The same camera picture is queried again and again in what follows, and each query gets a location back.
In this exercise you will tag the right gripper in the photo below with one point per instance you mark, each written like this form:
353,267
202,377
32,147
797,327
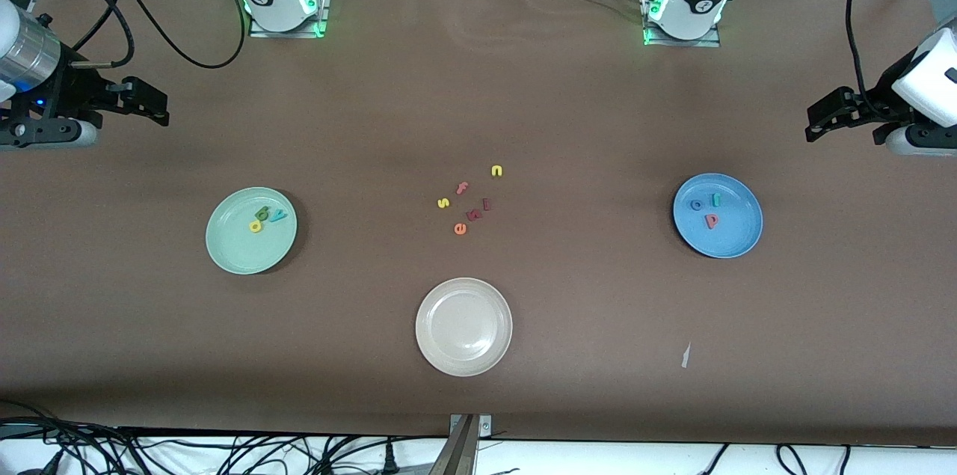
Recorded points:
75,88

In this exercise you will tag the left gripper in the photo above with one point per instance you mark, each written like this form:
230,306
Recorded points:
879,105

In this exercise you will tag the pink foam letter d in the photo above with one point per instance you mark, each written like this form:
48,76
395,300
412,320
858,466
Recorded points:
713,222

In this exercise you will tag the teal foam letter y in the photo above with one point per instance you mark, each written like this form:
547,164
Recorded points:
278,218

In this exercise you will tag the blue plate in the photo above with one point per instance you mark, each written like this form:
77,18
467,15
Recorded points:
736,228

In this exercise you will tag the green plate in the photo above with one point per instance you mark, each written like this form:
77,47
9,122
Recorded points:
239,243

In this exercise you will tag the white tape scrap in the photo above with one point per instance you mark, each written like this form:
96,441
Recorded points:
685,357

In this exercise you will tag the beige plate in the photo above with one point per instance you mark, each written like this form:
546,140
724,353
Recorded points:
463,327

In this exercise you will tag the grey support beam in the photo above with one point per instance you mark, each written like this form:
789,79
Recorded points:
456,452

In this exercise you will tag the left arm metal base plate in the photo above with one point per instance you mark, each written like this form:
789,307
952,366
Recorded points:
714,43

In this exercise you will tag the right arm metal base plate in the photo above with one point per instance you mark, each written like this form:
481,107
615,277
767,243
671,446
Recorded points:
323,19

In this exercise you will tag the metal table edge bracket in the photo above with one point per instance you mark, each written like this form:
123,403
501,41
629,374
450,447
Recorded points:
484,426

